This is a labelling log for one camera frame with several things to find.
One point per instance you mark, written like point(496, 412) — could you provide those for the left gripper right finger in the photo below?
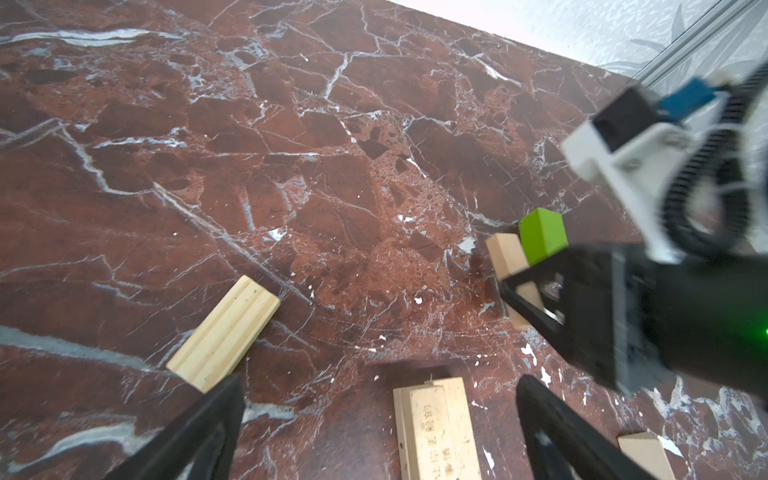
point(560, 444)

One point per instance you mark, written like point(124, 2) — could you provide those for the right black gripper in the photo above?
point(632, 323)

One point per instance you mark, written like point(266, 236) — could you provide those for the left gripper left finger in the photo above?
point(202, 439)

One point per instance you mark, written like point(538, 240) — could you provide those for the wood block with writing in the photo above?
point(433, 434)

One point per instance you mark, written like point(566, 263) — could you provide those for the plain wood block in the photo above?
point(405, 432)

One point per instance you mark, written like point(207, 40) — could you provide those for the grooved wood block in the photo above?
point(226, 334)

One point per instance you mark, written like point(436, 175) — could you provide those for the green block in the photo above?
point(542, 234)

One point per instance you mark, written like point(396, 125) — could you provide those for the small wood cube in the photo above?
point(645, 449)

